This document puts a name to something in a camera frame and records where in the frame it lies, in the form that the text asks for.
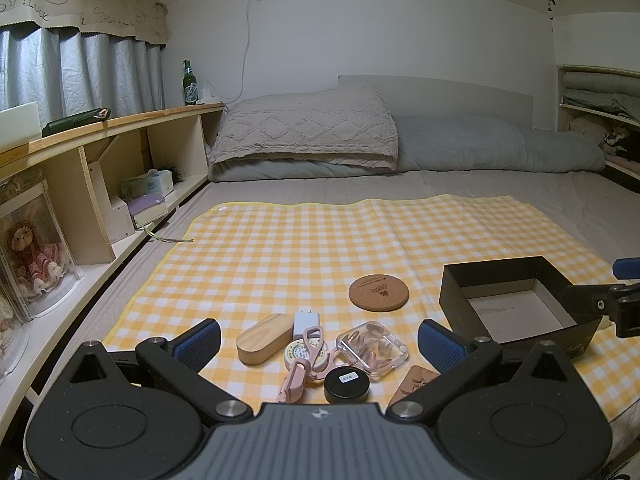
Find square carved wooden coaster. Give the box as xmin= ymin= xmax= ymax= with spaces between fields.
xmin=387 ymin=365 xmax=439 ymax=408

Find oval light wooden box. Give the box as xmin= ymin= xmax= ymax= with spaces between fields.
xmin=235 ymin=313 xmax=294 ymax=365

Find black cardboard box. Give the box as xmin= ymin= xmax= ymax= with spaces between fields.
xmin=439 ymin=257 xmax=601 ymax=362

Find clear plastic nail case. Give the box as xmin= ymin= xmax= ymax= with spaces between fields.
xmin=335 ymin=321 xmax=409 ymax=382

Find round cork coaster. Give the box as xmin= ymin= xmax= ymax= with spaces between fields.
xmin=348 ymin=274 xmax=410 ymax=312

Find black round tin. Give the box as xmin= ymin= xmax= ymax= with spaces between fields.
xmin=323 ymin=366 xmax=370 ymax=404

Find round white tape measure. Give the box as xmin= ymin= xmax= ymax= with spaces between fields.
xmin=284 ymin=337 xmax=337 ymax=382

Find pink folding scissors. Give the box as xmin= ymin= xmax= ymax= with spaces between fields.
xmin=277 ymin=325 xmax=331 ymax=404

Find white charger plug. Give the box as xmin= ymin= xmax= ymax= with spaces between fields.
xmin=293 ymin=310 xmax=320 ymax=339

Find yellow white checkered cloth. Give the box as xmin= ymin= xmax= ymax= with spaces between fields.
xmin=104 ymin=195 xmax=614 ymax=408

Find right shelf with bedding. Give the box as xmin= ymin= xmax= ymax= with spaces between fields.
xmin=556 ymin=64 xmax=639 ymax=181

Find white tissue box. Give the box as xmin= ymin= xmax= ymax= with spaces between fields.
xmin=119 ymin=169 xmax=174 ymax=202

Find doll in clear case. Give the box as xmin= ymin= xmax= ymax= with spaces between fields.
xmin=1 ymin=178 xmax=82 ymax=322

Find wooden bedside shelf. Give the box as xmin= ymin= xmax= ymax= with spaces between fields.
xmin=1 ymin=103 xmax=224 ymax=428

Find grey duvet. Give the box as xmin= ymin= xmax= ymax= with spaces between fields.
xmin=208 ymin=116 xmax=605 ymax=182

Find beige quilted blanket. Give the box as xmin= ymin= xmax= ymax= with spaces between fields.
xmin=209 ymin=84 xmax=399 ymax=170

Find dark green pouch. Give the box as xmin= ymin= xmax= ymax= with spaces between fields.
xmin=42 ymin=107 xmax=111 ymax=138

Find green glass bottle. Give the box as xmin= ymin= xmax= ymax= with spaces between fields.
xmin=182 ymin=60 xmax=198 ymax=105

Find grey curtain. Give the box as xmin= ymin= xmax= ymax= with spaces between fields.
xmin=1 ymin=23 xmax=165 ymax=126

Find white hanging cable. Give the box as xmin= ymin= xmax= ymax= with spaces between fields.
xmin=202 ymin=0 xmax=262 ymax=104

